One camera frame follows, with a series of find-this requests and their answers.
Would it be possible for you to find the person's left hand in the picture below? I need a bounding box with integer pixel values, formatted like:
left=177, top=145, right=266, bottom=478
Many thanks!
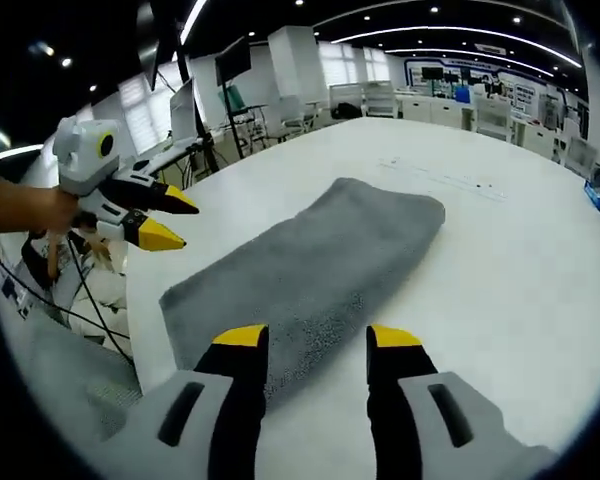
left=36, top=186, right=100, bottom=235

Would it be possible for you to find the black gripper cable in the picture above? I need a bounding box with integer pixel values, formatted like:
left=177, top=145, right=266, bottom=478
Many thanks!
left=0, top=234, right=134, bottom=364

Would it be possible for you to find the black bag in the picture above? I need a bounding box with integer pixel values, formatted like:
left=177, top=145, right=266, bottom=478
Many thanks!
left=332, top=102, right=363, bottom=121

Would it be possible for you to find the white monitor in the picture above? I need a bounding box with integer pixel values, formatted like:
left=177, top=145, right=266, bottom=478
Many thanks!
left=169, top=79, right=200, bottom=145

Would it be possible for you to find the white desk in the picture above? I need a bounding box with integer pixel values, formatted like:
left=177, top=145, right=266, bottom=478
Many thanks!
left=149, top=138, right=217, bottom=172

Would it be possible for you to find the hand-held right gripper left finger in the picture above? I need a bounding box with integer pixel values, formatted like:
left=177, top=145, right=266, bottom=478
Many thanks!
left=99, top=323, right=270, bottom=480

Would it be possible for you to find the grey mesh chair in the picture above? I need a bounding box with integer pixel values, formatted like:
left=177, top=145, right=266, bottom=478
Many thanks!
left=9, top=309, right=144, bottom=444

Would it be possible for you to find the blue packet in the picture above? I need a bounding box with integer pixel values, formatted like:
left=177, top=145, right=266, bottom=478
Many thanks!
left=583, top=179, right=600, bottom=214

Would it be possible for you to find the white office chair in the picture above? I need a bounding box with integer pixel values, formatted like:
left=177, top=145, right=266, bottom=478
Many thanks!
left=279, top=94, right=322, bottom=142
left=328, top=82, right=367, bottom=121
left=473, top=94, right=515, bottom=142
left=362, top=79, right=401, bottom=120
left=563, top=135, right=600, bottom=177

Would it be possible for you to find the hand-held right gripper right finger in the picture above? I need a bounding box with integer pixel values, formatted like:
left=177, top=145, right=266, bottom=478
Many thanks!
left=364, top=323, right=561, bottom=480

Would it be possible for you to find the green board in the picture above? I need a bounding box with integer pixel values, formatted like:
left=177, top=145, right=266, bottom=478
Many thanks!
left=224, top=84, right=247, bottom=120

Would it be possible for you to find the grey towel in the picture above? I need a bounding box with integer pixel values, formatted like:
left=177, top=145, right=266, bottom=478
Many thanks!
left=158, top=177, right=447, bottom=409

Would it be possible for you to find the white socket panel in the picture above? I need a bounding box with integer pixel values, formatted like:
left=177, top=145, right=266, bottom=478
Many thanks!
left=377, top=157, right=510, bottom=202

